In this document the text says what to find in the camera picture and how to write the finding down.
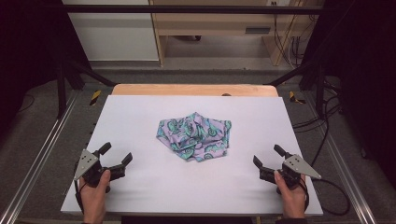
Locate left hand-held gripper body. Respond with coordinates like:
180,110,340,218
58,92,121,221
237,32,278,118
73,149,127,192

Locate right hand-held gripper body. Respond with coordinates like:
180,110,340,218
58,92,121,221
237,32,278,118
260,154,322,190

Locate purple seahorse print swimsuit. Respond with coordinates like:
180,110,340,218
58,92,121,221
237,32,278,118
156,111,233,162

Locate person's right hand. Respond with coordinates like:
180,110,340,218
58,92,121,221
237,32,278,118
273,170,308,218

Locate person's left hand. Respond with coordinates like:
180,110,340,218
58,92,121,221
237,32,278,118
78,169,112,217

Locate yellow black tape strip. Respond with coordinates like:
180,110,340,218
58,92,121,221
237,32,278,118
89,90,103,106
288,91,307,105

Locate black metal stand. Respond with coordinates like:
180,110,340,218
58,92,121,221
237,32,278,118
263,58,329,119
55,58,118,120

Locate light wooden table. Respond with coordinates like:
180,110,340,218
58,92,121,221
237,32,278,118
111,83,279,98

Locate person's dark clothing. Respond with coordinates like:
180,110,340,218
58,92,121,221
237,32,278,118
120,215,254,224

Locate white cabinet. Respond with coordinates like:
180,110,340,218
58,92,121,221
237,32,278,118
61,0,161,63

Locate black curtain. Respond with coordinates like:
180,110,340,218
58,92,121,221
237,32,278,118
302,0,396,183
0,0,92,139

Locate light wooden desk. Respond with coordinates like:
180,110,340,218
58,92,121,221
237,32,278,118
148,0,325,67

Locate black metal crossbar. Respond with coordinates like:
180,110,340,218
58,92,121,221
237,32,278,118
60,4,336,15

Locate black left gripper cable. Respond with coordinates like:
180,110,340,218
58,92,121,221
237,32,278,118
74,179,86,215

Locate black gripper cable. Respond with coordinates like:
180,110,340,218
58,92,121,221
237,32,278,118
297,177,351,217
74,179,86,215

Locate aluminium floor rail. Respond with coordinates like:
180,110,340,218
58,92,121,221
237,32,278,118
303,90,379,224
0,89,80,224

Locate black floor cable bundle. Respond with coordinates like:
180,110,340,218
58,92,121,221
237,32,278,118
291,76,344,167

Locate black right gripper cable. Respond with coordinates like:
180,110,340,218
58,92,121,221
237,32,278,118
297,177,351,217

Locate thin black floor cable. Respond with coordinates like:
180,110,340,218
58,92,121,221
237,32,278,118
17,92,36,114

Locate cables under wooden desk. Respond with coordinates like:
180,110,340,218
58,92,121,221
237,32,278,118
272,2,318,69

